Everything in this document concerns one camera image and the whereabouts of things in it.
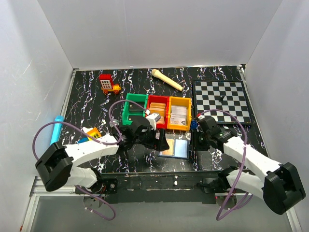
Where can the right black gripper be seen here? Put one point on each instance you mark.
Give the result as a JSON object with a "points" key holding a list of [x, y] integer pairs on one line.
{"points": [[194, 144]]}

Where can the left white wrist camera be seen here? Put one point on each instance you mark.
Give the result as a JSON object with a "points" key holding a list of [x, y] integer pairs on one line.
{"points": [[153, 118]]}

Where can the black white chessboard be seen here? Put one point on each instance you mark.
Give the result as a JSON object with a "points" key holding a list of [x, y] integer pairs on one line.
{"points": [[235, 107]]}

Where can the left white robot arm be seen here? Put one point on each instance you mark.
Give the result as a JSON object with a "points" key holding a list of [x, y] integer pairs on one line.
{"points": [[61, 164]]}

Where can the red toy block truck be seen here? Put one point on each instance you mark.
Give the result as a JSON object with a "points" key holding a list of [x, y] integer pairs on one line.
{"points": [[107, 84]]}

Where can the small blue toy brick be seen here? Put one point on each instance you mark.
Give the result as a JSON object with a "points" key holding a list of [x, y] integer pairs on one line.
{"points": [[194, 125]]}

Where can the green yellow toy block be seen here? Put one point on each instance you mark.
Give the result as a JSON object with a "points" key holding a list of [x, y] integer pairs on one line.
{"points": [[93, 132]]}

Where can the red plastic bin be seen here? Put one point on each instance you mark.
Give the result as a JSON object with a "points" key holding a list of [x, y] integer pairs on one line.
{"points": [[159, 105]]}

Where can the green plastic bin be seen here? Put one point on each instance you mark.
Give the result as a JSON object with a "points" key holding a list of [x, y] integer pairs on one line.
{"points": [[140, 99]]}

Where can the cream wooden pestle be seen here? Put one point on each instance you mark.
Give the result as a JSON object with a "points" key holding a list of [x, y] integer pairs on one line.
{"points": [[156, 73]]}

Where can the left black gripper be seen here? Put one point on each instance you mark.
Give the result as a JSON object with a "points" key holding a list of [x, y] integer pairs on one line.
{"points": [[160, 144]]}

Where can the white gold VIP card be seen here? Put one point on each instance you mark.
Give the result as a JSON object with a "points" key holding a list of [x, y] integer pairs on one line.
{"points": [[178, 119]]}

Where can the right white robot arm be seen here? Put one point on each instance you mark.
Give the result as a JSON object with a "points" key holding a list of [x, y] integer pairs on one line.
{"points": [[278, 185]]}

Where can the orange plastic bin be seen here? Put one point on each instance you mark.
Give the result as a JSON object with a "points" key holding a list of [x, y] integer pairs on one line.
{"points": [[179, 113]]}

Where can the black handheld microphone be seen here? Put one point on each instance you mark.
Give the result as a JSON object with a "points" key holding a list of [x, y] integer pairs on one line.
{"points": [[114, 123]]}

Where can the navy blue card holder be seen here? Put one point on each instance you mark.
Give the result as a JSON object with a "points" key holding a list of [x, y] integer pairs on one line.
{"points": [[178, 149]]}

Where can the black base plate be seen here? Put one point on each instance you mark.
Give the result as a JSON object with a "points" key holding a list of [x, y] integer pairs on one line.
{"points": [[157, 187]]}

